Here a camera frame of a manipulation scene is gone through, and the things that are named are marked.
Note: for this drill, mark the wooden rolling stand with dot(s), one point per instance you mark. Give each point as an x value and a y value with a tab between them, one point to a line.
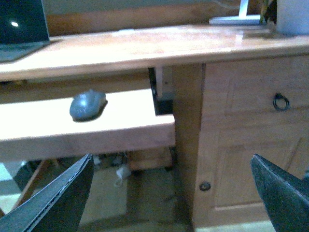
154	158

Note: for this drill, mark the lower ring door handle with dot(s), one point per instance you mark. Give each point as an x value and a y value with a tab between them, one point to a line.
205	186

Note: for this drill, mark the grey laptop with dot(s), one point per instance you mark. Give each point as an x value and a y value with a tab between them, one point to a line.
23	28

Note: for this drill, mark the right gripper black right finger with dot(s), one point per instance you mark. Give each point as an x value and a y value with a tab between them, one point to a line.
285	197

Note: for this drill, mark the upper ring drawer handle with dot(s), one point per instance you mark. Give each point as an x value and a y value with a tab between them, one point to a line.
280	102

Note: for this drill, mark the pull-out wooden keyboard tray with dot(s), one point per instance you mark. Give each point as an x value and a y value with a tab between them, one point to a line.
41	130

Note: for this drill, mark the wooden desk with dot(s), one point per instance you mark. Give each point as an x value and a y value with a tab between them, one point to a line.
217	81

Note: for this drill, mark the grey computer mouse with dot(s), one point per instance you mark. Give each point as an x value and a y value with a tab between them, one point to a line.
88	105

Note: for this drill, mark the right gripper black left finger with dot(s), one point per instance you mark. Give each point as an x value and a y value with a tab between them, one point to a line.
59	206

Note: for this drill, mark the white desk lamp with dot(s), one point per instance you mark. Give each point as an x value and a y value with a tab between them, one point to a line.
243	19

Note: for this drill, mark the white power adapter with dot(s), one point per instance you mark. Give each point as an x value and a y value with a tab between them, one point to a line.
122	173

